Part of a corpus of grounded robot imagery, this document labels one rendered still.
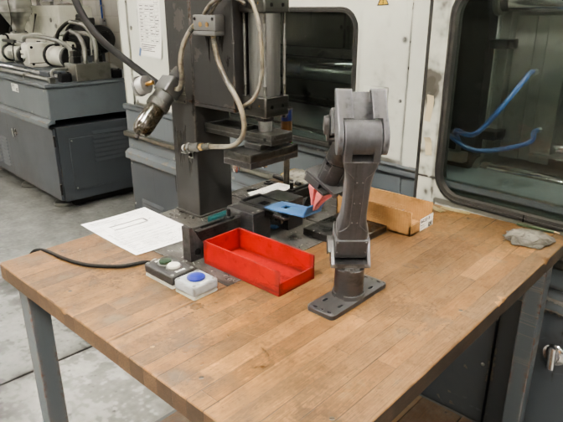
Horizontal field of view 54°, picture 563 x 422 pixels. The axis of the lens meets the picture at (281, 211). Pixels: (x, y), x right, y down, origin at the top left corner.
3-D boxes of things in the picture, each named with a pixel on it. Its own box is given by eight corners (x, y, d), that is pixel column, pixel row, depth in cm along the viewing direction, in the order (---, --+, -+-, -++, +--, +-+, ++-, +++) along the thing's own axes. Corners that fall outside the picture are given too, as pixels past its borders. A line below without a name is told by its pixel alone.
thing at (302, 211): (307, 218, 135) (307, 207, 134) (263, 208, 145) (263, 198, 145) (325, 211, 140) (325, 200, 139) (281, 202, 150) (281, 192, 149)
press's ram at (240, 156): (253, 182, 137) (251, 59, 127) (188, 163, 154) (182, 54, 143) (300, 167, 150) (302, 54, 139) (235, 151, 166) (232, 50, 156)
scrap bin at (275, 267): (279, 297, 118) (279, 272, 116) (204, 263, 134) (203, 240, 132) (314, 278, 126) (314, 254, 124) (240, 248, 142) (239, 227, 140)
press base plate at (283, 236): (228, 297, 124) (227, 285, 123) (109, 239, 156) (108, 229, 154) (384, 220, 169) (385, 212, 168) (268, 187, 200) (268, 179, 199)
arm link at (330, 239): (326, 232, 117) (328, 243, 111) (368, 232, 117) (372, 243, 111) (325, 259, 119) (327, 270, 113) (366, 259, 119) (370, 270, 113)
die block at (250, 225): (253, 244, 144) (253, 218, 142) (228, 234, 150) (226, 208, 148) (302, 223, 158) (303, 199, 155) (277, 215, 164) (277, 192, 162)
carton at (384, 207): (409, 239, 149) (411, 213, 147) (336, 218, 165) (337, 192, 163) (431, 227, 158) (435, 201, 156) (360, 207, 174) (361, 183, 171)
